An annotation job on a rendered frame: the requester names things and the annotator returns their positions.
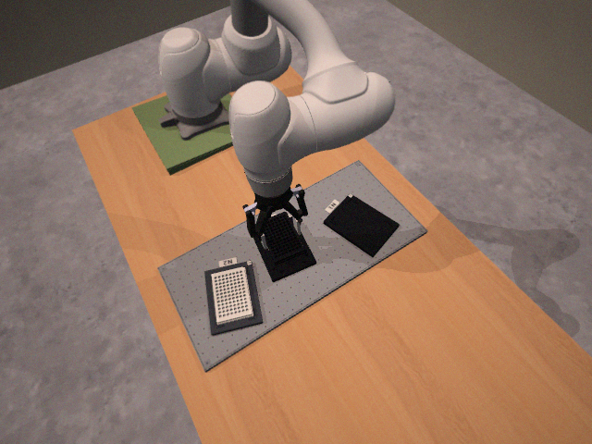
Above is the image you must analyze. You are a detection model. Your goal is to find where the black well plate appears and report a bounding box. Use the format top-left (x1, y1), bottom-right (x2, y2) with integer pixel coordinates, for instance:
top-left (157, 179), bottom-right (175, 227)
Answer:
top-left (264, 212), bottom-right (307, 265)

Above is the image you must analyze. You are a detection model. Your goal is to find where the white n1 label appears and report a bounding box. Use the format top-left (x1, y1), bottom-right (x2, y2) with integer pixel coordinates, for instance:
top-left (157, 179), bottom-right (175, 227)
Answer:
top-left (325, 200), bottom-right (339, 213)

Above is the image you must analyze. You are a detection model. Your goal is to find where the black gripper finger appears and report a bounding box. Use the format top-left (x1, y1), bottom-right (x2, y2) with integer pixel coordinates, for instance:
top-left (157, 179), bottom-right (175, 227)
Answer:
top-left (243, 202), bottom-right (275, 249)
top-left (280, 184), bottom-right (308, 235)

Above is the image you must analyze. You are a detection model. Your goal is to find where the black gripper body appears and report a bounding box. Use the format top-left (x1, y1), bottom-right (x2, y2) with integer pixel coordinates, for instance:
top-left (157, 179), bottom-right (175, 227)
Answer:
top-left (254, 187), bottom-right (293, 213)

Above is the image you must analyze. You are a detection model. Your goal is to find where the white n2 label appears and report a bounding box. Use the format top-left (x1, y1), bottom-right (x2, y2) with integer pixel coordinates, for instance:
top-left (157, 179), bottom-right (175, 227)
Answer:
top-left (218, 257), bottom-right (237, 267)

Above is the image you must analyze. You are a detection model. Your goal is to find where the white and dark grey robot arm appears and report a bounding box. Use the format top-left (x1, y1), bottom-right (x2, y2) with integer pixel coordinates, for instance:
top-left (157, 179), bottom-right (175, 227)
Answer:
top-left (158, 0), bottom-right (395, 197)

